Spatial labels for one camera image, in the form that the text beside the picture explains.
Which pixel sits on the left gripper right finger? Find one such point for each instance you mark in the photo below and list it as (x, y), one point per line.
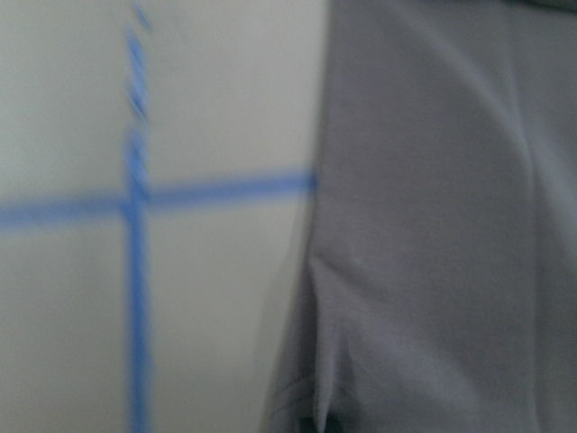
(332, 424)

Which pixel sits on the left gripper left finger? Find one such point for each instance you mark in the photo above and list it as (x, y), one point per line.
(306, 425)

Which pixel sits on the brown paper table cover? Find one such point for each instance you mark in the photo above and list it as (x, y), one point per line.
(156, 180)

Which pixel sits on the brown t-shirt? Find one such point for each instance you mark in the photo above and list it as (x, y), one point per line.
(439, 283)

